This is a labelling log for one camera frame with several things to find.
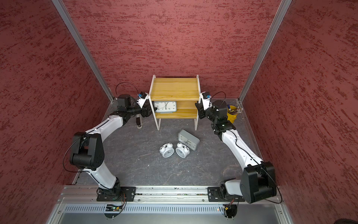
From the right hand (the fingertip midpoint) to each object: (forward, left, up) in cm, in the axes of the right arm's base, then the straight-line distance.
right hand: (196, 105), depth 80 cm
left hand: (+5, +27, -7) cm, 28 cm away
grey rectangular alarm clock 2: (-12, +5, -19) cm, 23 cm away
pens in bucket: (+4, -28, -11) cm, 31 cm away
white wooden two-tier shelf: (+6, +6, +6) cm, 10 cm away
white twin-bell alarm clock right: (-20, +9, -19) cm, 29 cm away
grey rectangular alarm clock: (+5, +19, -7) cm, 21 cm away
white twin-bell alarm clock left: (-20, +18, -19) cm, 33 cm away
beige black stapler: (+5, +41, -22) cm, 47 cm away
